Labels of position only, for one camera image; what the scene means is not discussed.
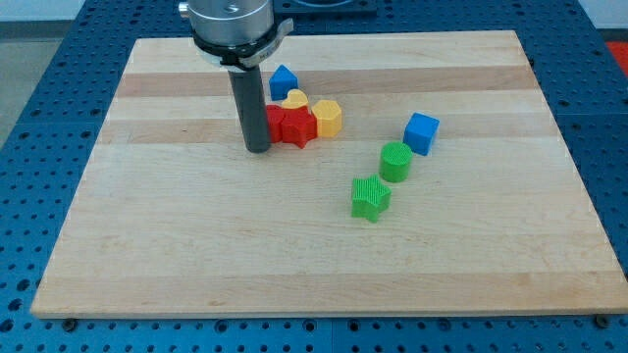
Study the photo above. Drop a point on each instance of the red star block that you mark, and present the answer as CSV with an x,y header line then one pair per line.
x,y
298,127

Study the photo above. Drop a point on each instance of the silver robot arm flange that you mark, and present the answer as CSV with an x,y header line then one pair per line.
x,y
236,35

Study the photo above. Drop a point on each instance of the blue triangle block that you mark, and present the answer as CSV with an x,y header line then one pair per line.
x,y
282,81

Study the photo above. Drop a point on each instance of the green cylinder block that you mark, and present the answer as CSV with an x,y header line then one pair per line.
x,y
395,161

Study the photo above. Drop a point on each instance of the blue cube block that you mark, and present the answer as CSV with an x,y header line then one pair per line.
x,y
420,132

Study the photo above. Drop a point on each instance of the red cylinder block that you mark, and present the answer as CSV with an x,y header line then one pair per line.
x,y
275,117

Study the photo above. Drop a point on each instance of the yellow hexagon block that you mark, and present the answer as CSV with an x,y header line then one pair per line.
x,y
328,114

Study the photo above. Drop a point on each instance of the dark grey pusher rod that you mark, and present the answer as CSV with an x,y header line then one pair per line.
x,y
250,103

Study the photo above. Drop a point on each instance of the light wooden board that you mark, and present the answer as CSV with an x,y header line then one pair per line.
x,y
174,218

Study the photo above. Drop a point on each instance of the yellow heart block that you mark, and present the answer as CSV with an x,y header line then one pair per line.
x,y
295,99

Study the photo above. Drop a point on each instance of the green star block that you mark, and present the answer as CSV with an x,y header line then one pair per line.
x,y
369,198

